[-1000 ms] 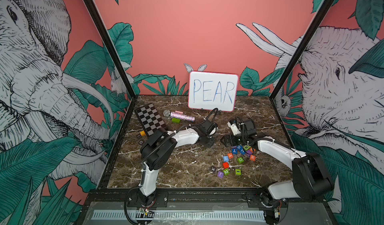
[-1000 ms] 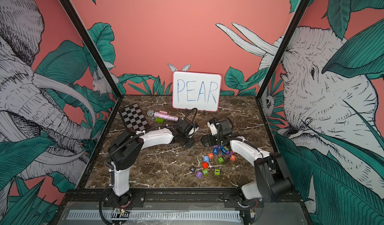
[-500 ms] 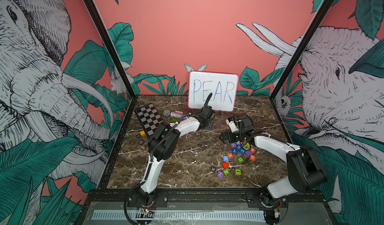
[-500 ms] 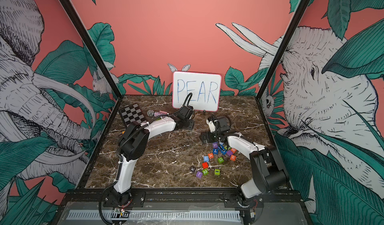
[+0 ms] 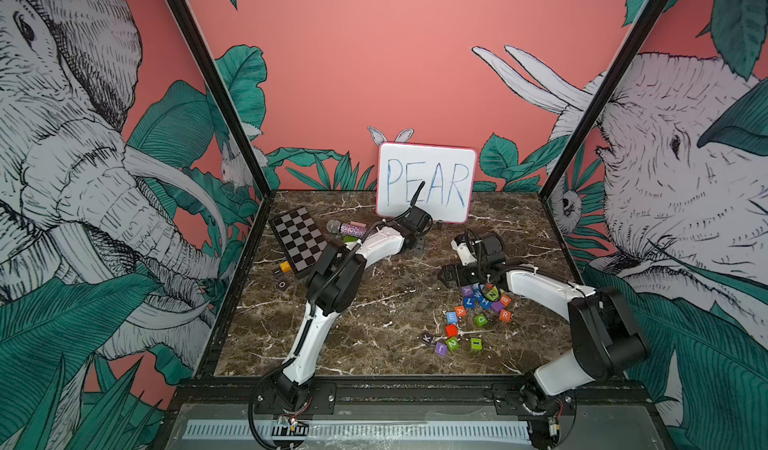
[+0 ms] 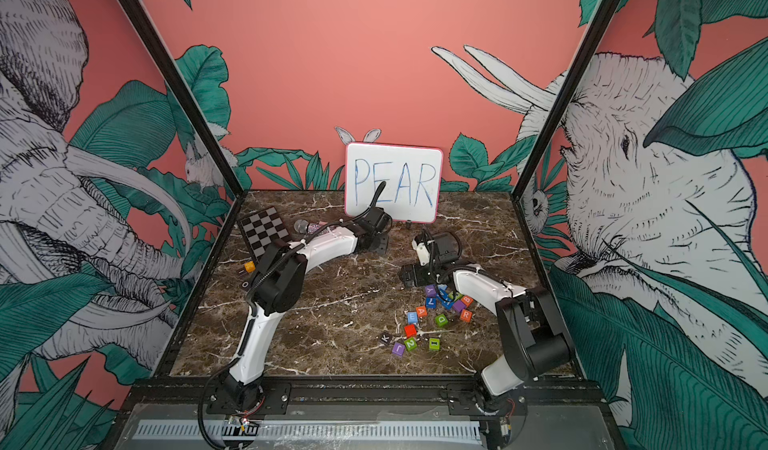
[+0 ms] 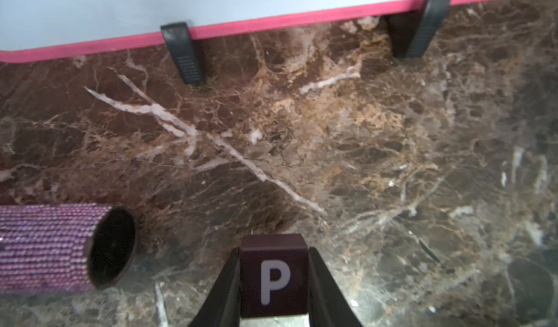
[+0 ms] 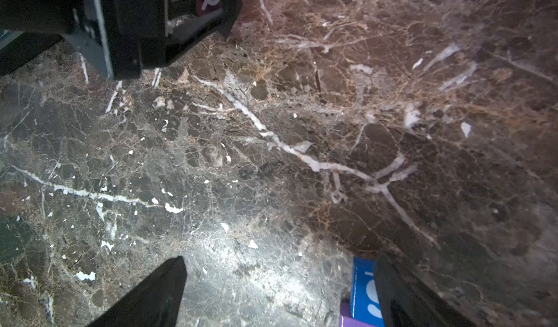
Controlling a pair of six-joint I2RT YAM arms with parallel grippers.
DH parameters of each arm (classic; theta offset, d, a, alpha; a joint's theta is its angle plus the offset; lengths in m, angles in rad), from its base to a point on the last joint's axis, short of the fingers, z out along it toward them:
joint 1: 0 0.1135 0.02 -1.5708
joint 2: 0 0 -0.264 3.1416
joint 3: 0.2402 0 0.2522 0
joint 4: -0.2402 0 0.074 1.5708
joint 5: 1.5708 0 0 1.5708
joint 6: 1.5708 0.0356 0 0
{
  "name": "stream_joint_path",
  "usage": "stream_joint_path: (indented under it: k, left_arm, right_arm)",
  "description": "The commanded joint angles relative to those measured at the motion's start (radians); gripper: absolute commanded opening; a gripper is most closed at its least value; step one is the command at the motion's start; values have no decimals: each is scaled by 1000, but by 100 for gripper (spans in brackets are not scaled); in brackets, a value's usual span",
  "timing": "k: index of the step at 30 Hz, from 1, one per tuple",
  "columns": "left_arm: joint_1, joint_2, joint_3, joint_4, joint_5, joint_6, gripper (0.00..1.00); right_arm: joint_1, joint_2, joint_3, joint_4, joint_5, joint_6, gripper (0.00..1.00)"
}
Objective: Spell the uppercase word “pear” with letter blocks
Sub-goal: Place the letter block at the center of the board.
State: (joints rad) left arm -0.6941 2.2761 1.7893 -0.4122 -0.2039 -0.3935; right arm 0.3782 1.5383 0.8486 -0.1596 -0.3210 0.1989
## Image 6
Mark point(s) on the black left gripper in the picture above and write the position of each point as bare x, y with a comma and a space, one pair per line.
384, 243

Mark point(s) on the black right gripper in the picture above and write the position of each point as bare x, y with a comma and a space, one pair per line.
418, 268

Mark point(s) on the orange R letter block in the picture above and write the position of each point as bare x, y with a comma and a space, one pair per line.
466, 316

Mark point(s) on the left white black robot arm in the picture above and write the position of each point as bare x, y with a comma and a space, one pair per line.
279, 278

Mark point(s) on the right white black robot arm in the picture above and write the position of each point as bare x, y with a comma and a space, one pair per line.
533, 333

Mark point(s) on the green D letter block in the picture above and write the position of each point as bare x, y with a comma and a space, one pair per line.
441, 321

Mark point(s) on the red letter block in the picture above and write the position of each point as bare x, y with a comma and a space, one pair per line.
410, 330

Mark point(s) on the green N letter block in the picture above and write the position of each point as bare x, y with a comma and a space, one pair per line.
410, 343

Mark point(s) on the purple glitter microphone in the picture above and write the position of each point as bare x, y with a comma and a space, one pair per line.
307, 228

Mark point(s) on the pink framed whiteboard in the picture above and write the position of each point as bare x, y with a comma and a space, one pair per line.
411, 175

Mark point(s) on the black white checkered board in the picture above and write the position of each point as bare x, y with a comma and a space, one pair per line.
260, 228

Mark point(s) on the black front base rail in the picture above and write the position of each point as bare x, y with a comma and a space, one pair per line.
461, 394

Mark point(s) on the black frame post right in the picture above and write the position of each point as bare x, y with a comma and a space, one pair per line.
591, 40

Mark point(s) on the black frame post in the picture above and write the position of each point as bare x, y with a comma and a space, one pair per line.
167, 66
591, 40

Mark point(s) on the black frame post left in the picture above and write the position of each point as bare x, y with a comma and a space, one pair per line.
167, 66

